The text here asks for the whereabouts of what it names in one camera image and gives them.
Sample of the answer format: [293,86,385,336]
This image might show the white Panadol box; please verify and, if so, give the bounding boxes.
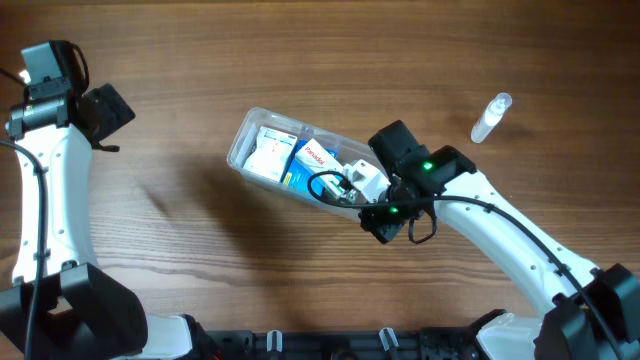
[295,139,345,199]

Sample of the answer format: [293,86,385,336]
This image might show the clear dropper bottle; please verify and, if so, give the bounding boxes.
[470,93,512,143]

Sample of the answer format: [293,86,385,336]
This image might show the blue medicine box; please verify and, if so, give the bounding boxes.
[281,140,338,195]

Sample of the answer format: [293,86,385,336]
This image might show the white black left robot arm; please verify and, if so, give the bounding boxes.
[1,40,208,359]

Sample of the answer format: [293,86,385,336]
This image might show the clear plastic container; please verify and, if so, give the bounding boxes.
[227,108,388,223]

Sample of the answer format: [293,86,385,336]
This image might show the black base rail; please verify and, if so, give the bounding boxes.
[208,327,488,360]

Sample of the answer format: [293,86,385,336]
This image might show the white medicine box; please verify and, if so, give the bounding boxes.
[243,126,298,182]

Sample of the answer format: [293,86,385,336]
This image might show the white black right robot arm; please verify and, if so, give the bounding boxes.
[359,121,639,359]

